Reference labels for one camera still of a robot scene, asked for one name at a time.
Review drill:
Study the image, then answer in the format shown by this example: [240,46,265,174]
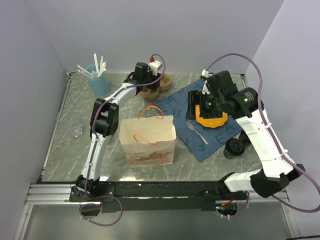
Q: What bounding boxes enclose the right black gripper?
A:
[185,89,224,120]

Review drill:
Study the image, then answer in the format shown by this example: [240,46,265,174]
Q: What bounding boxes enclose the black coffee cup lid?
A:
[225,138,245,156]

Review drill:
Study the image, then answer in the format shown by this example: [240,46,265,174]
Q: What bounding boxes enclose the brown paper takeout bag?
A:
[119,105,177,168]

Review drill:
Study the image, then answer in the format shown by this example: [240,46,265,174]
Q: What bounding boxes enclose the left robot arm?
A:
[75,60,166,201]

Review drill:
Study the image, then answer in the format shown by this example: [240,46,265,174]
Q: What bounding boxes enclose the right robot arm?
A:
[185,70,301,200]

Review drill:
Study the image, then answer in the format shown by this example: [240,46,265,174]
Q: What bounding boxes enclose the orange dotted plate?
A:
[195,104,228,129]

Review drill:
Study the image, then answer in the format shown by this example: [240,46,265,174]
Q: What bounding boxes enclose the silver fork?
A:
[186,120,208,145]

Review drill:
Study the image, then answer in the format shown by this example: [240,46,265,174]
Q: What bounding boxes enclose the blue letter-print cloth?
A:
[155,79,242,162]

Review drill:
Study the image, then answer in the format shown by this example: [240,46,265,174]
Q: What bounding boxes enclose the white wrapped straw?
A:
[77,64,93,78]
[93,53,100,76]
[97,56,105,77]

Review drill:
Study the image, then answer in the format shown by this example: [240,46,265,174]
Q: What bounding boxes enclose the blue plastic cup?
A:
[87,73,110,97]

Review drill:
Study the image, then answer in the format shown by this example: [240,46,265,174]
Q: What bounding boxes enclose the clear plastic lid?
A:
[70,121,83,138]

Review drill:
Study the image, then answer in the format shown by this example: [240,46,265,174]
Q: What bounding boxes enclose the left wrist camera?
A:
[148,56,163,76]

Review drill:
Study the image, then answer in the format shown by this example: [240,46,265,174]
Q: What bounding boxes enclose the black mounting base rail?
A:
[68,180,248,214]

